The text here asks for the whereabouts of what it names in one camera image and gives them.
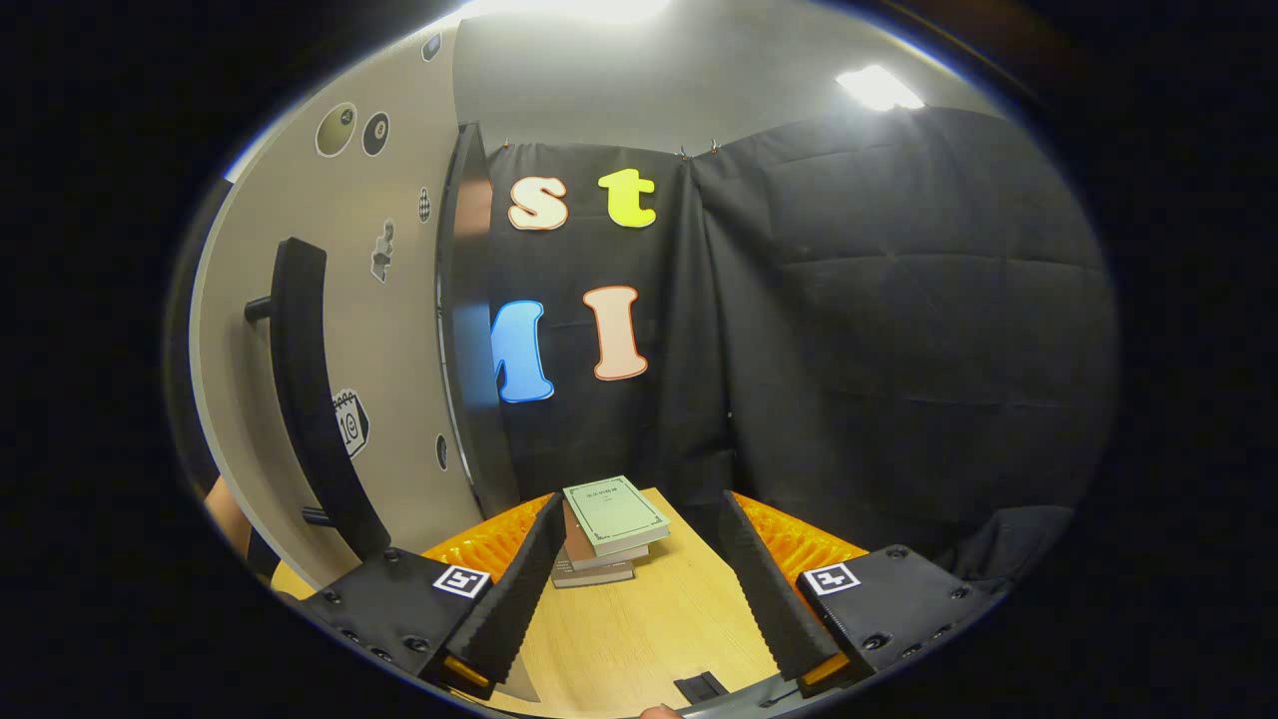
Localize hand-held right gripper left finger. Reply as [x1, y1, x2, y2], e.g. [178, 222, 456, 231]
[300, 491, 568, 700]

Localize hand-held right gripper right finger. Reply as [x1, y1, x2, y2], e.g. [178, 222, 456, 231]
[719, 489, 999, 700]

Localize grey cabinet door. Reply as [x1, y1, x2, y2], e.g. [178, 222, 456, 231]
[188, 22, 490, 590]

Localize black cabinet door handle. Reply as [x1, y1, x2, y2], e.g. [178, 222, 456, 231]
[245, 237, 392, 560]

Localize brown book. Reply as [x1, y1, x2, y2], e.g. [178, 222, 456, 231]
[562, 499, 652, 572]

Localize green book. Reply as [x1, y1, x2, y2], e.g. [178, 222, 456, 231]
[562, 475, 672, 557]

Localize black backdrop cloth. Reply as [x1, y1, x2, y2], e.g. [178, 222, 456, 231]
[479, 105, 1119, 590]

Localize ceiling light panel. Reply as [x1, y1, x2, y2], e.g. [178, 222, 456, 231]
[837, 64, 927, 113]
[454, 0, 675, 26]

